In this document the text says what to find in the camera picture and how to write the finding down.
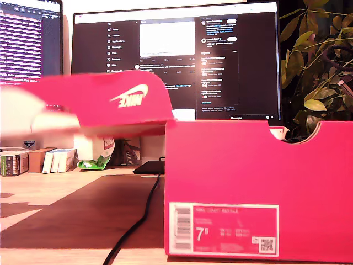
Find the red Nike shoebox with lid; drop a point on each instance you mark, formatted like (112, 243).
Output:
(234, 165)

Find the dark patterned box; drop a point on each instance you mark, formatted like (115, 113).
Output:
(127, 151)

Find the white small box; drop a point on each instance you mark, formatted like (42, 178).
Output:
(56, 164)
(47, 164)
(67, 161)

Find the brown cardboard box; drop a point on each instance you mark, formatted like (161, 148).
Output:
(36, 161)

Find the green printed box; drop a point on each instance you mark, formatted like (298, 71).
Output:
(11, 165)

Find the black flat monitor base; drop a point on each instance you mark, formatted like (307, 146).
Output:
(150, 167)

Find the green and white snack bag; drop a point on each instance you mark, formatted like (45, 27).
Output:
(96, 157)

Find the wide computer monitor dark screen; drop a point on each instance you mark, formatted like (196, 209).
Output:
(248, 69)

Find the green leafy potted plant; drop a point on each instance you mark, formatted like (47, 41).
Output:
(311, 82)

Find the dark shield badge sticker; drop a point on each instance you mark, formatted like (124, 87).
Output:
(29, 144)

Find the computer monitor with purple text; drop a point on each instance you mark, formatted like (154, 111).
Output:
(24, 41)

